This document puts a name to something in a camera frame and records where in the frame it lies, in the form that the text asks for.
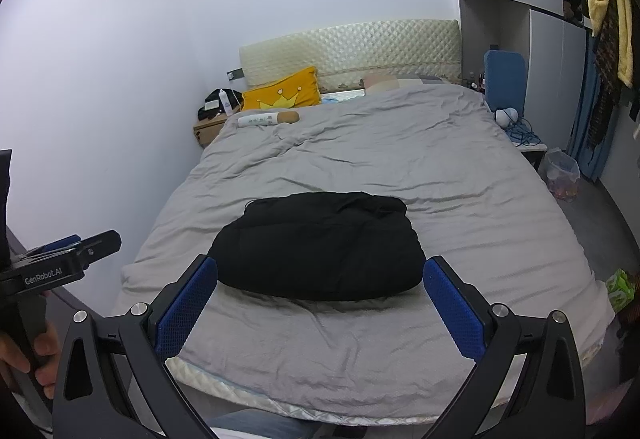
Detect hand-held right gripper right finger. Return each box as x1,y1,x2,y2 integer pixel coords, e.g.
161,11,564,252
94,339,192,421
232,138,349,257
422,255,587,439

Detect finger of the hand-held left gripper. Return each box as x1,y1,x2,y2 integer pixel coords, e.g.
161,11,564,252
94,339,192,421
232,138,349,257
25,234,82,258
75,230,122,270

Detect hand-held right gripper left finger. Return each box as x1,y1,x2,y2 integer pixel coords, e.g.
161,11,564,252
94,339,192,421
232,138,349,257
52,255,219,439

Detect black padded jacket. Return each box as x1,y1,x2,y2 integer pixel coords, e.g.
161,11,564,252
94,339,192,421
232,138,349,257
207,191,427,303

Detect person's left hand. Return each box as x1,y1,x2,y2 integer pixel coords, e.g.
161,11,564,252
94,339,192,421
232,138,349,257
0,329,61,401

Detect person's blue jeans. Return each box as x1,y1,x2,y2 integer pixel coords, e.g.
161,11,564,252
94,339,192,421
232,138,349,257
207,409,321,439

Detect white quilted mattress pad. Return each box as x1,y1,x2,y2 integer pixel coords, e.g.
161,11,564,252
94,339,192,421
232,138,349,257
165,354,603,428

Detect wooden nightstand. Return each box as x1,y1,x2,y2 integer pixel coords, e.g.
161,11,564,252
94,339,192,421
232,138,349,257
193,111,236,150

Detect grey blanket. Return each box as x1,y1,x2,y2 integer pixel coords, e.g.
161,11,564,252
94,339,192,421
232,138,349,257
111,84,617,382

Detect green tissue packet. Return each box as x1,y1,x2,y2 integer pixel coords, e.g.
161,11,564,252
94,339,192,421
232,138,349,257
605,269,637,315

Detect clear plastic bin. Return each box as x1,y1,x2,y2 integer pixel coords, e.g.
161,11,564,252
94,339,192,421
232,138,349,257
542,147,581,202

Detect white side table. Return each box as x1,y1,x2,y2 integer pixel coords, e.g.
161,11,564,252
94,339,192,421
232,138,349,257
517,141,551,176

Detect pale pink cloth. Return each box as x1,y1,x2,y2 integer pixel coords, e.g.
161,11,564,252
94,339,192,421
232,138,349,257
585,381,638,425

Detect black bag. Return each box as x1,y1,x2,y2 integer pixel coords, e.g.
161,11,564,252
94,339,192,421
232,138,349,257
197,89,244,122

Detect white bottle-shaped plush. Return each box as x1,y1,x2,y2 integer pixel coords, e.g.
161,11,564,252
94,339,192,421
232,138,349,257
237,110,301,128

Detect blue hanging garment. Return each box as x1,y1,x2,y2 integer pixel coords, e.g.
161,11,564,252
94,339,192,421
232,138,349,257
570,36,608,180

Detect beige pillow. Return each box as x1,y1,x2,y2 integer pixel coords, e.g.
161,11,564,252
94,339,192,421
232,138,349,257
361,74,451,94

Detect blue chair back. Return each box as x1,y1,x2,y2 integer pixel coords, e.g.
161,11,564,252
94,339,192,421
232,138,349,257
484,50,527,120

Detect yellow crown pillow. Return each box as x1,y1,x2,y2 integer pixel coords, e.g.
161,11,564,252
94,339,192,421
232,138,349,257
241,66,322,112

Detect light blue pillow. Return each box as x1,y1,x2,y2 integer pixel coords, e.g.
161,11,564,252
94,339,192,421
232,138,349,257
320,91,368,106

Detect grey wardrobe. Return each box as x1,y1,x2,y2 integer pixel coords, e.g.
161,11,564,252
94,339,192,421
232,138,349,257
445,0,601,170

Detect cream quilted headboard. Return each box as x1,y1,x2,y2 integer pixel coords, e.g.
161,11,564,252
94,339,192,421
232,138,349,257
239,19,461,90

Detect dark patterned garment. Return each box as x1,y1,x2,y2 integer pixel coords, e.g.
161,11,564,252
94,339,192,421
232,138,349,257
582,0,626,154

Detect blue cable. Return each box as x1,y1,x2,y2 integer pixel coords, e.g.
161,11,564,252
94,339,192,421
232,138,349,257
505,116,544,148

